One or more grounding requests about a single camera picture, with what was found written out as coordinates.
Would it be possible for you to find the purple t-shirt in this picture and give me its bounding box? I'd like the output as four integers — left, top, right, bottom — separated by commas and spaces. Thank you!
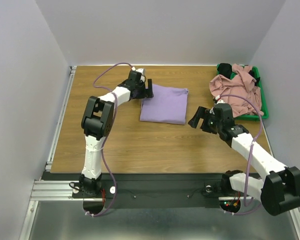
139, 84, 189, 125

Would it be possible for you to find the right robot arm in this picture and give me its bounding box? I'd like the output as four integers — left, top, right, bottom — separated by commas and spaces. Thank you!
188, 103, 300, 216

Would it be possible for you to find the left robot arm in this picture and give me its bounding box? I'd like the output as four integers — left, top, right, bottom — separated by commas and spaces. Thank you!
76, 67, 154, 197

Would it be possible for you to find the pink t-shirt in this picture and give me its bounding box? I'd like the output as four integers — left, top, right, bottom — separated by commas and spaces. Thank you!
208, 63, 262, 118

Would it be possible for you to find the green plastic bin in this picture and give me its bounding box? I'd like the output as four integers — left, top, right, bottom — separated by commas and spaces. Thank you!
215, 63, 270, 122

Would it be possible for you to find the black t-shirt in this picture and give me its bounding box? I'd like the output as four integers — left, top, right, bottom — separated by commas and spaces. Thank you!
217, 63, 232, 79

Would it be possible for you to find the right electronics board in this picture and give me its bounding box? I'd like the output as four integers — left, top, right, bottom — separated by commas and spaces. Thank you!
219, 200, 241, 213

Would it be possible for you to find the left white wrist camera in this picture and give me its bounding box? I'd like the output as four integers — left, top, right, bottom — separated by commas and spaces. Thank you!
131, 66, 146, 76

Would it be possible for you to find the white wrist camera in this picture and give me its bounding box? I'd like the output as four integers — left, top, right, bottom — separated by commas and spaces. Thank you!
131, 66, 146, 76
213, 95, 226, 105

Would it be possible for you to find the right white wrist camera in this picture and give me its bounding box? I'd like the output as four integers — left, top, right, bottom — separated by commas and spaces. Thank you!
213, 95, 226, 105

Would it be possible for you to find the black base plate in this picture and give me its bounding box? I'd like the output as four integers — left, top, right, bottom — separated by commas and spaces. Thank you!
72, 172, 251, 210

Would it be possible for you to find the aluminium front rail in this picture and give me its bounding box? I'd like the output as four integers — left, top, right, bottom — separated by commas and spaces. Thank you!
30, 181, 243, 209

